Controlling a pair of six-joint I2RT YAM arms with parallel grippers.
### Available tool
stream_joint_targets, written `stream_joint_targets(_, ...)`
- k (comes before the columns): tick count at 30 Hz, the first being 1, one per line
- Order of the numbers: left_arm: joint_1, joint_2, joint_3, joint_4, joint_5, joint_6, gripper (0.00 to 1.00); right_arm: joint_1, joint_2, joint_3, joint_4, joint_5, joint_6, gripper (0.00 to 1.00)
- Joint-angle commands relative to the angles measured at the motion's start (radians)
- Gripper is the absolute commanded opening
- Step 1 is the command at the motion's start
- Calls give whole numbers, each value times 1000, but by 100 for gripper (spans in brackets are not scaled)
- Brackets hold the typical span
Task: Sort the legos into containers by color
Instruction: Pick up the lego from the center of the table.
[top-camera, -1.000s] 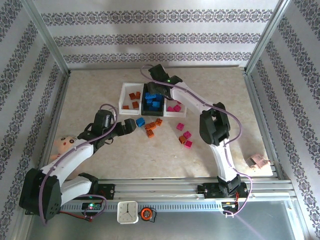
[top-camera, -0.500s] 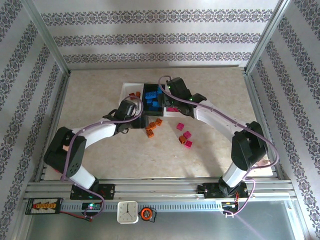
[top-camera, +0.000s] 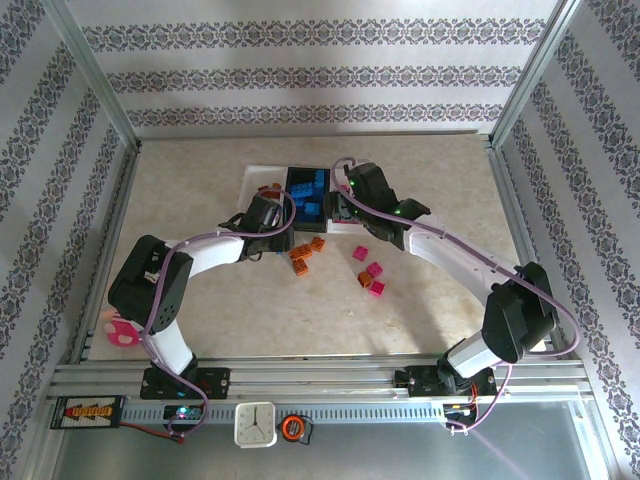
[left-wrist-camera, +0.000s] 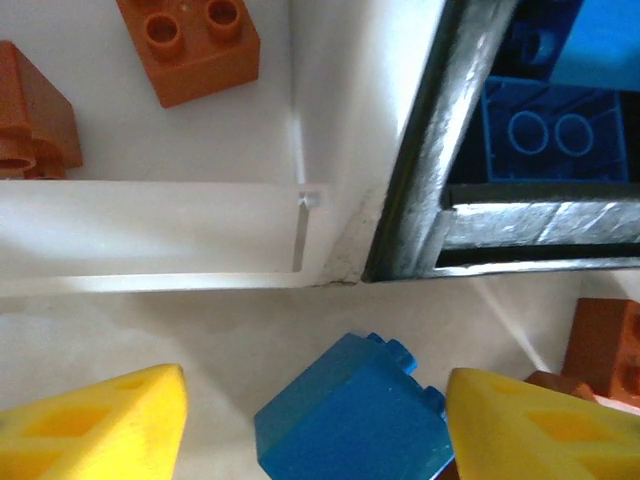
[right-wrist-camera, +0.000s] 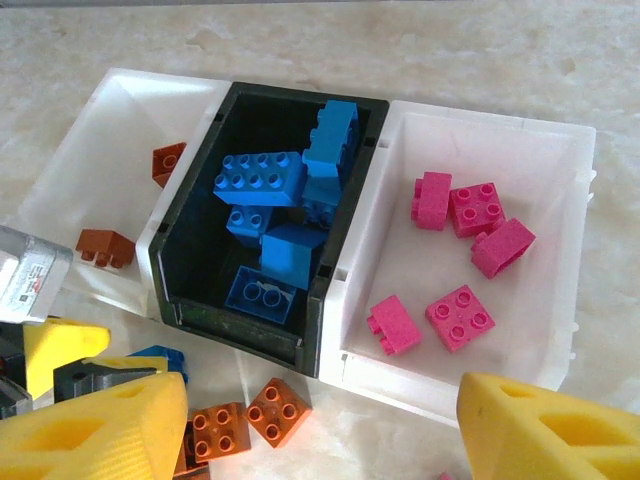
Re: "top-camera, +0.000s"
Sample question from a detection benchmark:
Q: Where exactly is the black plastic bin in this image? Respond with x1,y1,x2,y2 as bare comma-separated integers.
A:
284,167,332,234

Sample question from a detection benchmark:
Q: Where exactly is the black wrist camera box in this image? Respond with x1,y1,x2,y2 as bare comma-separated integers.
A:
347,162,397,201
248,193,285,231

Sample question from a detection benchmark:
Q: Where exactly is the aluminium front mounting rail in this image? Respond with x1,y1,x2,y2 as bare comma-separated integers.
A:
47,363,587,401

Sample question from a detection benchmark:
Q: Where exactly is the white bin for pink bricks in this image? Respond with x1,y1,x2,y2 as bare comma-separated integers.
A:
327,167,372,236

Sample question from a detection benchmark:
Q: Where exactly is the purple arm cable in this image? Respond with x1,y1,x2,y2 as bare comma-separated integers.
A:
141,192,296,439
333,157,582,435

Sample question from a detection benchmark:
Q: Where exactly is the coloured wire bundle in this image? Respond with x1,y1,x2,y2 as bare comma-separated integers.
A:
439,384,481,436

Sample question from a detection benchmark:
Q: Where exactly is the white square clock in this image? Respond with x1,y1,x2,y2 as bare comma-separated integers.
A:
233,401,278,449

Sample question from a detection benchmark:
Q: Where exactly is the black power distribution board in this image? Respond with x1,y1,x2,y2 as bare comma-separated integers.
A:
49,394,126,431

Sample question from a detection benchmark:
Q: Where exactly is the thin red wire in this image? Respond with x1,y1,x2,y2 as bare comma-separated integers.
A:
118,421,189,445

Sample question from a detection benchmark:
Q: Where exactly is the aluminium back frame bar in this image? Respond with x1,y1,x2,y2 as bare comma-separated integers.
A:
138,130,495,141

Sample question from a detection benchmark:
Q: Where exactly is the white bin for orange bricks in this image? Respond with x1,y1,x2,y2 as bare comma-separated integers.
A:
239,164,291,214

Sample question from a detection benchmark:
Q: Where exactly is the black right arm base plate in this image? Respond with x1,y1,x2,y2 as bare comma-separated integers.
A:
393,367,497,400

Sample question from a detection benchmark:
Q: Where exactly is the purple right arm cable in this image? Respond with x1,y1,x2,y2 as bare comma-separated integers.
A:
333,157,582,435

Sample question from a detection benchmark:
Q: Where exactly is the aluminium frame side rail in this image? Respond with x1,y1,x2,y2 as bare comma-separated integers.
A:
487,143,585,362
69,144,144,364

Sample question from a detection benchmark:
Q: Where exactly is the small black device with LEDs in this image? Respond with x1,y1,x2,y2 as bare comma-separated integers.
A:
163,404,206,421

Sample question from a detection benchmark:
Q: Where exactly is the plush doll with pink body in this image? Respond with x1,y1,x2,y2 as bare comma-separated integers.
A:
102,307,144,347

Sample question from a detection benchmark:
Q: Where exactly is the aluminium frame corner post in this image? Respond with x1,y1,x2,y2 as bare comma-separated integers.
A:
42,0,145,151
487,0,589,149

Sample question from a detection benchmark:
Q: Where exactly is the orange black tape measure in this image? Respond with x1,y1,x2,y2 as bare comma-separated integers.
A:
278,413,315,445

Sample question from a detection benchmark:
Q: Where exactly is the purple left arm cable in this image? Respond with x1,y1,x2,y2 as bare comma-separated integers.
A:
141,192,296,439

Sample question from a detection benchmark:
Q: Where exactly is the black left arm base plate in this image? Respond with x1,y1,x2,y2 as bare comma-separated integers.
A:
139,367,232,401

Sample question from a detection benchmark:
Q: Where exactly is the grey metal sheet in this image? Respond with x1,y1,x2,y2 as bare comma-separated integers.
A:
49,399,609,480

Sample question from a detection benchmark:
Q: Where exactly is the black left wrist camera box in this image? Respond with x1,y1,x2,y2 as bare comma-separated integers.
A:
248,193,285,231

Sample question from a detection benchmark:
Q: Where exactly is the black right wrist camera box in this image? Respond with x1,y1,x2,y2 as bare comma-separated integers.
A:
347,162,397,201

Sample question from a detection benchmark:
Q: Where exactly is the grey slotted cable duct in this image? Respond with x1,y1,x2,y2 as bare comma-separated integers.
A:
122,403,446,422

